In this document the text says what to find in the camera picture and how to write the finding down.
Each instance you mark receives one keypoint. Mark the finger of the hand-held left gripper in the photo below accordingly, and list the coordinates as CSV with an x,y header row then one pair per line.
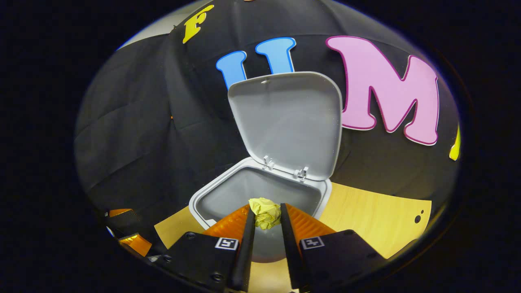
x,y
136,243
128,221

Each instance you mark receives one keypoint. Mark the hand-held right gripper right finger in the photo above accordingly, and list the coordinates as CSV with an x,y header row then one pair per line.
x,y
292,252

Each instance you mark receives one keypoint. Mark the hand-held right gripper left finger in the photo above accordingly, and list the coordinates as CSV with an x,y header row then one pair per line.
x,y
243,252

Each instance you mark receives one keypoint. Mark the yellow paper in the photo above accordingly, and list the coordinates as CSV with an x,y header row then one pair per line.
x,y
266,213

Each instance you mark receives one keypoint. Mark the white desktop garbage bin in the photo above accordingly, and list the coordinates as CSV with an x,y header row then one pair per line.
x,y
285,118

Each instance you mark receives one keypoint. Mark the wooden desktop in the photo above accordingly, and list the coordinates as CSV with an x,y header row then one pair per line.
x,y
374,215

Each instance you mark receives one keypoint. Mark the black backdrop cloth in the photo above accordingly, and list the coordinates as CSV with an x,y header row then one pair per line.
x,y
134,122

